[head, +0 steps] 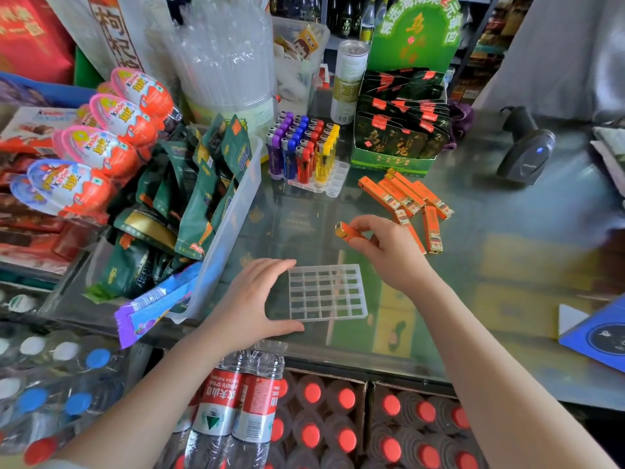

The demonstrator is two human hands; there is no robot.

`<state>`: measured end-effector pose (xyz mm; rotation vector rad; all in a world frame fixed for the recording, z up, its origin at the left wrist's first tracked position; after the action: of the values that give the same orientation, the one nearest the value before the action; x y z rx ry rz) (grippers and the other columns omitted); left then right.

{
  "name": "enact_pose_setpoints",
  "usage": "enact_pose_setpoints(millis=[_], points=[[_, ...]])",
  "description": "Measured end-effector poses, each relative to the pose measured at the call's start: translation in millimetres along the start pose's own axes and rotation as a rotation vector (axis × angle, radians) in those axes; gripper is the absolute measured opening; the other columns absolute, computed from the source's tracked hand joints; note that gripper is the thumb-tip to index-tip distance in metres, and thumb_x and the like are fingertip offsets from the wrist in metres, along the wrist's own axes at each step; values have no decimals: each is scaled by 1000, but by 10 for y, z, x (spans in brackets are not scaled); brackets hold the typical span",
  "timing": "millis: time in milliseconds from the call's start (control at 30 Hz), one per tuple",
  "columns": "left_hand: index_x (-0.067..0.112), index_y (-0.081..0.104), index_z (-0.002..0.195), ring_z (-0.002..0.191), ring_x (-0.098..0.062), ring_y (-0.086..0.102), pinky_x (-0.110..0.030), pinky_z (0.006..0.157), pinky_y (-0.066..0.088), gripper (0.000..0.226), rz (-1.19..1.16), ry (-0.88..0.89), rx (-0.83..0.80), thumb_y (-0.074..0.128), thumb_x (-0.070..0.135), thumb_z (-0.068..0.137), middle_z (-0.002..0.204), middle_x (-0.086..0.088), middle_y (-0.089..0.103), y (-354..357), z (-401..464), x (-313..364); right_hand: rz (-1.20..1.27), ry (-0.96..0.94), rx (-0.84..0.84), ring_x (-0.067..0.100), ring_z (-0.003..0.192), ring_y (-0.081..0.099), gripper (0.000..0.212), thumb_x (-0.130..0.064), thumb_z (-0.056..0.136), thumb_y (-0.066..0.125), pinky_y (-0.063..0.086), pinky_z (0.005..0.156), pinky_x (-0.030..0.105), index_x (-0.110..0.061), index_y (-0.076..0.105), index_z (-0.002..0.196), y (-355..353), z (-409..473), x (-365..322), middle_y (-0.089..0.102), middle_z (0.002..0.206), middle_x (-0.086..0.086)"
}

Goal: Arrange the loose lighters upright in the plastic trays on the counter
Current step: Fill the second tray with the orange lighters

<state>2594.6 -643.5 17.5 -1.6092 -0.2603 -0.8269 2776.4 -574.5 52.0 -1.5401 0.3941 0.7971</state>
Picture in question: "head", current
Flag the person's left hand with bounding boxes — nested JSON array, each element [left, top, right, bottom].
[[201, 259, 306, 355]]

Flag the person's right hand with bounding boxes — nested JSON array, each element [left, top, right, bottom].
[[344, 215, 438, 299]]

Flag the slim orange lighter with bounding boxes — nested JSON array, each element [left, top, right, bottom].
[[335, 221, 366, 243]]

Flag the clear plastic grid tray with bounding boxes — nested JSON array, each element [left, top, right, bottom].
[[287, 264, 369, 322]]

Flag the person's left forearm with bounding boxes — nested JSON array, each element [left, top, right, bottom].
[[53, 331, 234, 469]]

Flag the person's right forearm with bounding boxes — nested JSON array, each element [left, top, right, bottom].
[[411, 278, 622, 469]]

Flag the pile of orange lighters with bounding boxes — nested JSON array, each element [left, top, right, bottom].
[[358, 168, 455, 255]]

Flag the clear lighter display tray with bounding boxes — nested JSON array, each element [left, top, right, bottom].
[[269, 159, 352, 199]]

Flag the red label water bottle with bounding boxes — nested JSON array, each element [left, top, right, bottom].
[[184, 351, 247, 469], [226, 351, 286, 469]]

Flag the cardboard box of red-capped bottles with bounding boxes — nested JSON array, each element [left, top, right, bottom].
[[266, 368, 368, 469], [362, 381, 490, 469]]

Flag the rows of colourful lighters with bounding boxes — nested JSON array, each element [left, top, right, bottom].
[[266, 111, 341, 185]]

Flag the clear plastic bin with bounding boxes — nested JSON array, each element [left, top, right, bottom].
[[85, 124, 264, 324]]

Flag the stack of dark green packets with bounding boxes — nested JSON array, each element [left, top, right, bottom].
[[354, 67, 452, 160]]

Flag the purple and blue snack packet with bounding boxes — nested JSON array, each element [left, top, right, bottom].
[[114, 262, 204, 350]]

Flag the heap of green snack packets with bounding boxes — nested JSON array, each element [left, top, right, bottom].
[[84, 113, 254, 304]]

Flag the purple cloth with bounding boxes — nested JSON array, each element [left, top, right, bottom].
[[447, 101, 475, 144]]

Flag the white cylindrical can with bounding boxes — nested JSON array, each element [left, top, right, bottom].
[[330, 40, 371, 126]]

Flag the clear tub with yellow label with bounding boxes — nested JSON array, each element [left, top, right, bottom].
[[185, 95, 278, 138]]

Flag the black barcode scanner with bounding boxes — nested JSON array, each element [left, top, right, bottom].
[[496, 106, 557, 185]]

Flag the clear plastic storage box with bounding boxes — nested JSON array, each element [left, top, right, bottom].
[[271, 16, 331, 117]]

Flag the green cardboard display box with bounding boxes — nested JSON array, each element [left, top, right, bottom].
[[350, 0, 463, 178]]

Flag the row of dark glass bottles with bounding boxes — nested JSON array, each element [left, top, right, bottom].
[[270, 0, 391, 44]]

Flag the bundle of clear wrapped straws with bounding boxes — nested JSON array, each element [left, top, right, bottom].
[[163, 0, 278, 110]]

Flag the background goods shelf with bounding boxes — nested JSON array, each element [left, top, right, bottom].
[[448, 0, 519, 104]]

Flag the pack of blue-capped water bottles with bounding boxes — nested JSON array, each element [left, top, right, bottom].
[[0, 321, 130, 467]]

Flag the blue box with round print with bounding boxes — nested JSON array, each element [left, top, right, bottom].
[[558, 295, 625, 374]]

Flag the pile of egg-shaped chocolate packs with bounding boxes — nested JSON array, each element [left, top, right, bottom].
[[10, 67, 183, 225]]

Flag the grey and white packets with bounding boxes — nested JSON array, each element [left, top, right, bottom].
[[590, 124, 625, 198]]

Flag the stack of red packets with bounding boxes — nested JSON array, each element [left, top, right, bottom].
[[0, 190, 101, 278]]

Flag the white bag with red print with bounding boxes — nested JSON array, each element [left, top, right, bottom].
[[41, 0, 169, 84]]

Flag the white and red chocolate box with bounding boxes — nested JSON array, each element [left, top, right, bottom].
[[0, 107, 80, 157]]

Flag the red gift box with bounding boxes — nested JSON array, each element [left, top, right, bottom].
[[0, 0, 75, 86]]

